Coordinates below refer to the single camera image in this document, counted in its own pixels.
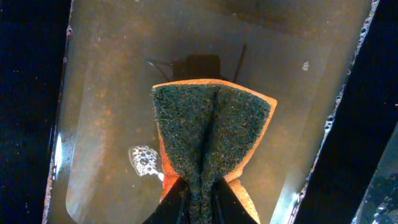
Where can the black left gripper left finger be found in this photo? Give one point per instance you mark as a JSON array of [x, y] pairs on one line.
[[174, 208]]

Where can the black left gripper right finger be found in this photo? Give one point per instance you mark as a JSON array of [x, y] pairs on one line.
[[227, 209]]

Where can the orange green scrub sponge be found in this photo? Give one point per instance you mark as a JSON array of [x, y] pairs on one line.
[[208, 130]]

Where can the rectangular black water tray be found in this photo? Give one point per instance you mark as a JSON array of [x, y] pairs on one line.
[[79, 141]]

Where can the round black tray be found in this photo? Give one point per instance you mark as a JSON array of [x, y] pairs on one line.
[[379, 204]]

